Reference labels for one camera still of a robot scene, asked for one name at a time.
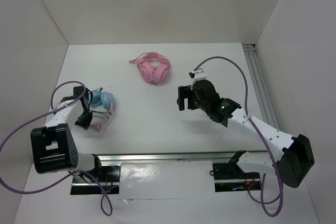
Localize black headphone cable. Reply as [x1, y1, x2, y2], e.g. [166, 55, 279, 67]
[88, 87, 113, 120]

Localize aluminium front rail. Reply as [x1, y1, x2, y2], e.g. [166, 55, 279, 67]
[98, 151, 237, 163]

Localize aluminium right side rail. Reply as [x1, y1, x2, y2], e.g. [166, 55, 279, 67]
[242, 44, 279, 129]

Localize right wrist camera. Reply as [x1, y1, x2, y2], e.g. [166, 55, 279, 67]
[189, 68, 207, 90]

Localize pink blue cat-ear headphones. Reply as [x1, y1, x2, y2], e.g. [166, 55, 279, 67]
[89, 88, 116, 131]

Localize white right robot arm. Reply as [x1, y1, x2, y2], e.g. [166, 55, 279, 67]
[177, 79, 314, 188]

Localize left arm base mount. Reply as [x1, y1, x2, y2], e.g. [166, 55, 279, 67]
[70, 163, 121, 195]

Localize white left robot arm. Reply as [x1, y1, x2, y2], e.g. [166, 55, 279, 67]
[30, 86, 104, 182]

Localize pink wrapped headphones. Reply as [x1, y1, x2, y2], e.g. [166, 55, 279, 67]
[129, 52, 171, 85]

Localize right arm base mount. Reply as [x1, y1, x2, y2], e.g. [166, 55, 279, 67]
[209, 163, 261, 193]

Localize aluminium rail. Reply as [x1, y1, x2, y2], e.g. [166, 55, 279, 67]
[242, 44, 279, 129]
[98, 151, 237, 163]

